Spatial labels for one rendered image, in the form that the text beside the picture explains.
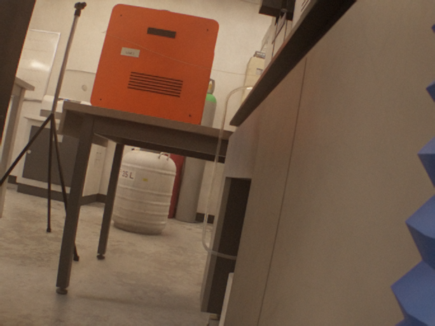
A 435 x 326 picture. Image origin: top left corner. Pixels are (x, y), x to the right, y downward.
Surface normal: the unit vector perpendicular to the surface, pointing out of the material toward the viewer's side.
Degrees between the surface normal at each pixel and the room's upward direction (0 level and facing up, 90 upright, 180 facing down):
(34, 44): 90
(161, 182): 90
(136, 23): 90
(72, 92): 105
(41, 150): 90
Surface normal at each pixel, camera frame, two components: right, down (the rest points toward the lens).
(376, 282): -0.98, -0.18
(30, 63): 0.07, -0.02
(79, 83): 0.02, 0.23
